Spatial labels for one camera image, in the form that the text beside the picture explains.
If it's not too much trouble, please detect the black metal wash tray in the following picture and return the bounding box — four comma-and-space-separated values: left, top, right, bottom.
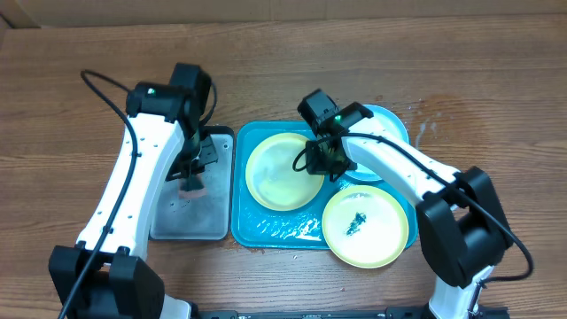
150, 126, 234, 240

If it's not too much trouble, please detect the teal plastic serving tray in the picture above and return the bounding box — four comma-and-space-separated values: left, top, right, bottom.
230, 120, 419, 250

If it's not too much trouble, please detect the pink green scrub sponge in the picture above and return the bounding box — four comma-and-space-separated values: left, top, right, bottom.
178, 178, 207, 199

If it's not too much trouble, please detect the yellow plate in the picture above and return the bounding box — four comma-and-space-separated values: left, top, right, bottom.
322, 185, 409, 268
245, 133, 323, 212

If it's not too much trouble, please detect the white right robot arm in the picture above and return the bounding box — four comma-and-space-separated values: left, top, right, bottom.
232, 115, 512, 318

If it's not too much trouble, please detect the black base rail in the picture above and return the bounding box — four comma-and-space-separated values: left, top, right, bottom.
190, 305, 510, 319

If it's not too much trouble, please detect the light blue plate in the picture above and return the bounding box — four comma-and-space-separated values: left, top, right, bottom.
343, 104, 411, 183

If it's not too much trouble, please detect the brown cardboard backboard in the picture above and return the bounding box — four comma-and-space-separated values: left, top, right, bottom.
1, 0, 566, 28

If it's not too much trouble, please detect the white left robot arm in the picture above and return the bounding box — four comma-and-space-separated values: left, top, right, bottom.
48, 81, 216, 318

